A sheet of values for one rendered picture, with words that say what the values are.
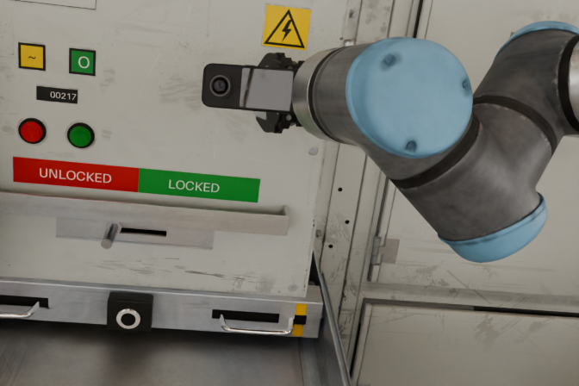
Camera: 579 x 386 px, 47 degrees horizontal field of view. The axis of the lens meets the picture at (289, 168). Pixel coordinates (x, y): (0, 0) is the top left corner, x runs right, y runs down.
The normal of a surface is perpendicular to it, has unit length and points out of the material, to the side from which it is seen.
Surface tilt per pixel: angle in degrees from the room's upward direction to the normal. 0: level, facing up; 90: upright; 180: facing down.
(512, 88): 37
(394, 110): 71
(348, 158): 90
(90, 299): 90
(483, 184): 78
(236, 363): 0
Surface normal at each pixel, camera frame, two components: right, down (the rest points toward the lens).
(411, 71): 0.31, 0.07
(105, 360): 0.12, -0.93
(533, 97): 0.15, -0.40
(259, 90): -0.15, 0.07
